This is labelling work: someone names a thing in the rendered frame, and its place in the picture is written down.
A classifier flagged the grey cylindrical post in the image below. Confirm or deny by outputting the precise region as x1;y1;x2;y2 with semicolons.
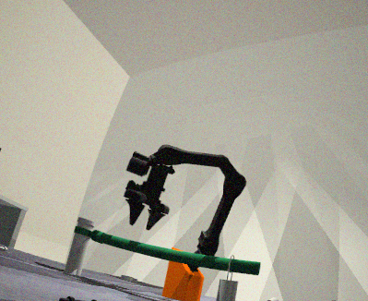
65;217;96;276

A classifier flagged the green cylinder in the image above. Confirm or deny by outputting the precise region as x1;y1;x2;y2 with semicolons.
99;234;261;275

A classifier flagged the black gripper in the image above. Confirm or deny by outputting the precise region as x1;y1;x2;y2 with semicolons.
124;179;169;230

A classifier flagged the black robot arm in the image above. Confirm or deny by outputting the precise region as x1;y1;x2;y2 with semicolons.
126;144;246;256

